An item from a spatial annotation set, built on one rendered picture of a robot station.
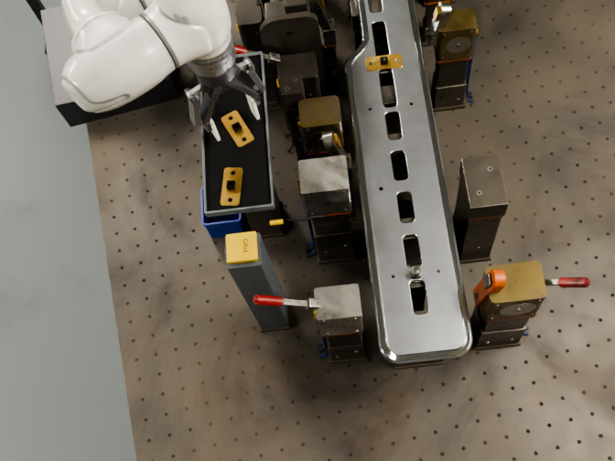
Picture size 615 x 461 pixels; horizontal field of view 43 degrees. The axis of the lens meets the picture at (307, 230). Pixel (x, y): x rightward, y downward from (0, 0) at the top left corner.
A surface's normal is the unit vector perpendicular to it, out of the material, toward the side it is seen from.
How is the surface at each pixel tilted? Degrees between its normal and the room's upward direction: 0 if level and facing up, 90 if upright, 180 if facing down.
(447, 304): 0
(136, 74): 61
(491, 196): 0
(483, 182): 0
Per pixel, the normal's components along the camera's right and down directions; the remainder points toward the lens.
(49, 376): -0.10, -0.39
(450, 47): 0.08, 0.91
